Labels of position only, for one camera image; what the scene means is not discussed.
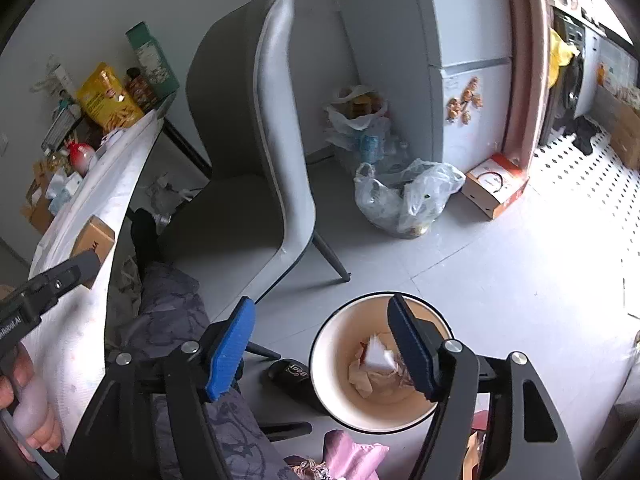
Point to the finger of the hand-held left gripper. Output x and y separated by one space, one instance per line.
70 270

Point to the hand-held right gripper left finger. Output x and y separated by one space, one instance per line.
227 360

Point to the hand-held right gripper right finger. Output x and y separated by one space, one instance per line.
411 350

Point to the small white paper scrap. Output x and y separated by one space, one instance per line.
375 355

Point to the round beige trash bin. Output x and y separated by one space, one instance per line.
340 340

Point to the person's left hand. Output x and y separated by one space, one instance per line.
42 430

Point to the small brown cardboard box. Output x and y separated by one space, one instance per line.
92 245

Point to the crumpled beige paper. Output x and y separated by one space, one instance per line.
372 385

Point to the black slipper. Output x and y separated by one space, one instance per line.
290 377

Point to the white patterned tablecloth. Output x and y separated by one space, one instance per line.
80 340

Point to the person's leg in patterned pants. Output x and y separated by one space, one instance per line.
165 310

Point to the blue tissue packs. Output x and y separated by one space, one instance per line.
65 190

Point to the person's black sock foot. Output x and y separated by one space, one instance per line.
145 235

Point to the red cap bottle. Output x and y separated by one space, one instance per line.
80 156

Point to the pink plastic bag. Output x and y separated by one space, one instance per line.
350 455

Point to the grey striped box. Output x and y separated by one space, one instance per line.
60 127

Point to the clear plastic bag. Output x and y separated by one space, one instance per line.
395 200

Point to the yellow snack bag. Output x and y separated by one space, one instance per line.
107 97

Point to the white orange cardboard box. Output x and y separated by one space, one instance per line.
495 185

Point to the white packet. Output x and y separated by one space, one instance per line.
57 80

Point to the brown jar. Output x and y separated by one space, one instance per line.
140 90

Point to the grey chair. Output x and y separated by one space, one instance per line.
235 135

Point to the tall green box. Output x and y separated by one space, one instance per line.
150 60

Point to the plastic bag with bottles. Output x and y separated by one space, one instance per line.
357 120

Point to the fridge magnets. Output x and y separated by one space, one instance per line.
465 102

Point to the black cloth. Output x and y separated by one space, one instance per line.
582 135

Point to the large brown cardboard box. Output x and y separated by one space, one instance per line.
627 130

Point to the white refrigerator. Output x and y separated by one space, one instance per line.
465 25

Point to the yellow cloth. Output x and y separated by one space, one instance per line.
560 55

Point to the black table frame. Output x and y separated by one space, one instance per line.
187 147

